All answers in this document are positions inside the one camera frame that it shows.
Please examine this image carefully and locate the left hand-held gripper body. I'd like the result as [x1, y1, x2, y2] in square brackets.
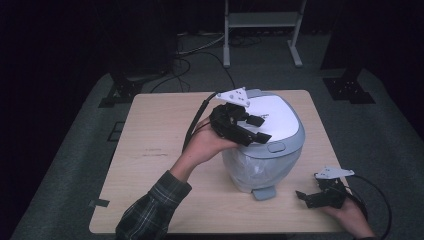
[208, 86, 255, 148]

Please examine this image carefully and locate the black floor cable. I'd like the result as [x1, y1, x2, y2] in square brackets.
[150, 49, 237, 94]

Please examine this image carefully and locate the white metal stand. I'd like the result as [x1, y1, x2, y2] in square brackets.
[222, 0, 308, 69]

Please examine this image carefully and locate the floor socket cover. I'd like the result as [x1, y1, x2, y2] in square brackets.
[107, 121, 125, 143]

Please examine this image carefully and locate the white floor cable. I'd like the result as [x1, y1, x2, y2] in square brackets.
[176, 31, 226, 56]

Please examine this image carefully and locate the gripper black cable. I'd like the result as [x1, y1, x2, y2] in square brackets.
[346, 173, 393, 240]
[181, 91, 221, 153]

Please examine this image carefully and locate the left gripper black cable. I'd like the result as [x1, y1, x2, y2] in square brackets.
[181, 91, 221, 153]

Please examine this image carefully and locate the clear plastic bin liner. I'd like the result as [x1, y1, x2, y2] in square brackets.
[221, 146, 304, 194]

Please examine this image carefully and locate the person's right hand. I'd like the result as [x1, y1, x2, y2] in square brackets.
[320, 198, 377, 239]

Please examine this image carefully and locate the person's left hand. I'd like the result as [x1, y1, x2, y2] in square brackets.
[181, 117, 242, 166]

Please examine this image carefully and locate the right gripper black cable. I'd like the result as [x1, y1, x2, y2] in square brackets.
[346, 173, 393, 240]

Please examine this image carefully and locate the black metal stand base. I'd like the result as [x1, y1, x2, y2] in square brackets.
[321, 66, 376, 105]
[98, 61, 174, 109]

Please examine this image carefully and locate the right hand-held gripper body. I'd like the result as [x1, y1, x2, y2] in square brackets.
[314, 166, 356, 210]

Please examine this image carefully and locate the grey tape strip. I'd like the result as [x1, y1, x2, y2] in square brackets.
[88, 198, 111, 208]

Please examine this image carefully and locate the grey pedal trash can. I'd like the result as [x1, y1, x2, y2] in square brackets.
[219, 88, 307, 203]

